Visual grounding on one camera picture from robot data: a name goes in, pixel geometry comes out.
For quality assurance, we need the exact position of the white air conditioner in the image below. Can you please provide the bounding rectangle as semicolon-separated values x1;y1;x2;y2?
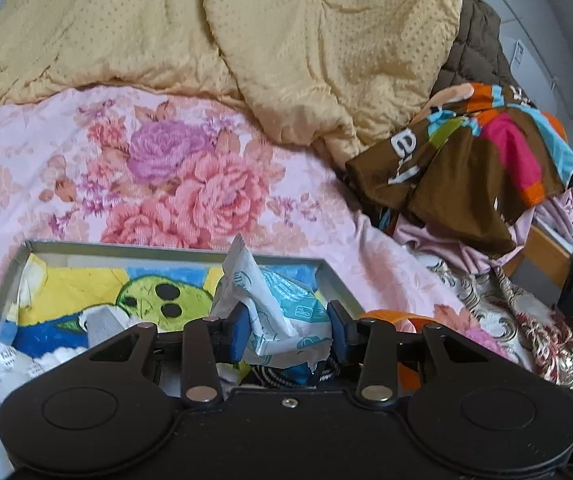
491;7;573;126

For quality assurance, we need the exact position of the brown quilted jacket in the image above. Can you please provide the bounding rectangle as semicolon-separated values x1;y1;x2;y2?
437;0;522;96

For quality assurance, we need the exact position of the grey tray with cartoon print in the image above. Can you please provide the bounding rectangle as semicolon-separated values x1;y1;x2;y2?
0;239;367;391

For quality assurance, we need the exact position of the white quilted cloth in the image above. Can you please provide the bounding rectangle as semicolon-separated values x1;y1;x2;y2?
0;341;90;401

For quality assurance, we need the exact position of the pink floral bedsheet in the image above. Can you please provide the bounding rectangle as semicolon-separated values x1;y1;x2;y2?
0;85;532;396

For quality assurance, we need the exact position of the orange band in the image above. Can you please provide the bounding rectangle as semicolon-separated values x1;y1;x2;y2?
357;309;440;391

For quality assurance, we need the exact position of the pale pink garment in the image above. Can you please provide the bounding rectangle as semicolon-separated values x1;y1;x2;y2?
381;185;573;281

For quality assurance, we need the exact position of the gold patterned bed cover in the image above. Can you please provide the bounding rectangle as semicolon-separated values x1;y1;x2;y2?
417;255;573;396

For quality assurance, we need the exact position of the wooden bed rail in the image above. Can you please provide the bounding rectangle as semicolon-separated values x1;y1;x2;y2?
504;220;573;291

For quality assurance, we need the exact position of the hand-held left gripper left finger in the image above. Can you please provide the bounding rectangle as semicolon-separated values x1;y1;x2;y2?
79;305;251;407

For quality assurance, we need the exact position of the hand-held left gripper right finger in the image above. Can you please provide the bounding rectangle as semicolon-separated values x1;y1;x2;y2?
327;301;492;406

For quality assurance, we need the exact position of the yellow dotted blanket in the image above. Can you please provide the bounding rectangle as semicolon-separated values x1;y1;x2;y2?
0;0;467;161

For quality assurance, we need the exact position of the white and teal soft packet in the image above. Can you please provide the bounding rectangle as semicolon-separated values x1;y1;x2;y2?
211;234;335;367

